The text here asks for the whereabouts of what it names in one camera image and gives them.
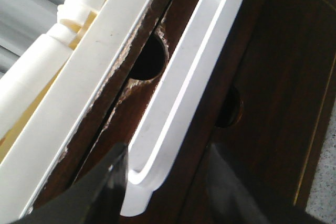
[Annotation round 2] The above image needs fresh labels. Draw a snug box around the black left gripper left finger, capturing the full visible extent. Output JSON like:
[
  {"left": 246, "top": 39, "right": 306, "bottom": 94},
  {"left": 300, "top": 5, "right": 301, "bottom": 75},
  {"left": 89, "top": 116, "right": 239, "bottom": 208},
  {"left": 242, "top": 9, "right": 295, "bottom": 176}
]
[{"left": 17, "top": 143, "right": 128, "bottom": 223}]

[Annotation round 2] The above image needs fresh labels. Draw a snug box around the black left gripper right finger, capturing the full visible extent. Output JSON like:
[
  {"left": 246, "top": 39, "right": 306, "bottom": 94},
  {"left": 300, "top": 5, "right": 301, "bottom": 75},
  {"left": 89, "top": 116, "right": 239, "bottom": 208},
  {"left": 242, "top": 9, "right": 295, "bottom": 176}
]
[{"left": 206, "top": 144, "right": 270, "bottom": 223}]

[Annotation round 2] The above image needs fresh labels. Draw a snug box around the wooden drawer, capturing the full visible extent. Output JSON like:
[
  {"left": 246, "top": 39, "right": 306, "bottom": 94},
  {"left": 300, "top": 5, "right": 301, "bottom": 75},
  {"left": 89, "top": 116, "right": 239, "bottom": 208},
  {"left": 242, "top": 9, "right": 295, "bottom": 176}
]
[
  {"left": 179, "top": 0, "right": 335, "bottom": 223},
  {"left": 62, "top": 0, "right": 276, "bottom": 224}
]

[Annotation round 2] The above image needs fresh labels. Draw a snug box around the white drawer handle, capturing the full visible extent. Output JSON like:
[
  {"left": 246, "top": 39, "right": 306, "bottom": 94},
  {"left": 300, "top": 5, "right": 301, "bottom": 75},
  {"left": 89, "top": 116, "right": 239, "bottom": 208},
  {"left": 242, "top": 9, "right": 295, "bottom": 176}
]
[{"left": 121, "top": 0, "right": 242, "bottom": 217}]

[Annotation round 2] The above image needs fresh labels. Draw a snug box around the dark wooden drawer cabinet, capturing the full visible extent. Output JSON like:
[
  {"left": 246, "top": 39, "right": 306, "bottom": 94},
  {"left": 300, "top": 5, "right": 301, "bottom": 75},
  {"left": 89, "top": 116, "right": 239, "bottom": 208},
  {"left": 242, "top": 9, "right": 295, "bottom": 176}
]
[{"left": 34, "top": 0, "right": 335, "bottom": 223}]

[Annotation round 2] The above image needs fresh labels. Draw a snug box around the grey pleated curtain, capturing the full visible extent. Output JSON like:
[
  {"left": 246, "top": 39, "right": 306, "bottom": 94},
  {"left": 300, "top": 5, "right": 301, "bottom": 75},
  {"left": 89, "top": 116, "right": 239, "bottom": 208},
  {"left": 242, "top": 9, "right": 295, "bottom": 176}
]
[{"left": 1, "top": 0, "right": 64, "bottom": 74}]

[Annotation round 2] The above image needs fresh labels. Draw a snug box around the white tray frame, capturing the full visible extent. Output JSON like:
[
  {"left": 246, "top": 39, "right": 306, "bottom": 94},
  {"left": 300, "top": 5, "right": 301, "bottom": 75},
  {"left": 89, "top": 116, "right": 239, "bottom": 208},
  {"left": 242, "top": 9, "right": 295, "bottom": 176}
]
[{"left": 1, "top": 0, "right": 151, "bottom": 223}]

